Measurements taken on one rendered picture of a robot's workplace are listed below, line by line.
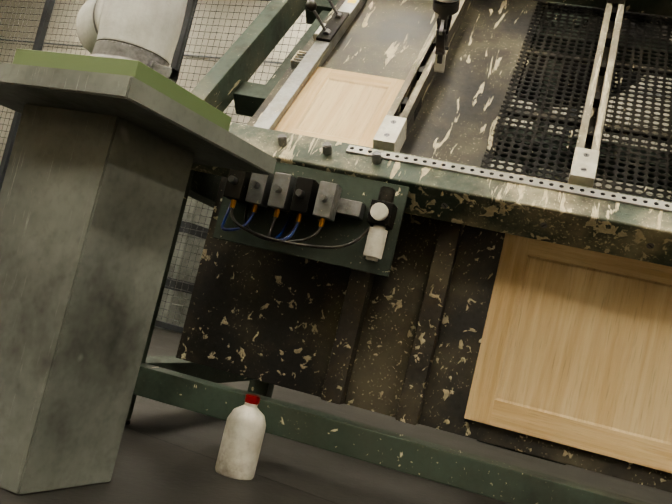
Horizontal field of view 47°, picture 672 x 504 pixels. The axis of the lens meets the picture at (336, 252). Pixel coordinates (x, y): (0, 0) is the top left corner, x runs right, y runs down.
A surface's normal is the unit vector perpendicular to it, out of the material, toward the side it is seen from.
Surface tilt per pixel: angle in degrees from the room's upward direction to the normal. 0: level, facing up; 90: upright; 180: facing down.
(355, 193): 90
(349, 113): 50
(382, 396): 90
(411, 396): 90
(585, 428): 90
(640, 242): 140
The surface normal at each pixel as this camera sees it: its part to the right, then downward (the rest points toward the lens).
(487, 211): -0.33, 0.65
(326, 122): -0.03, -0.73
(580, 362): -0.23, -0.13
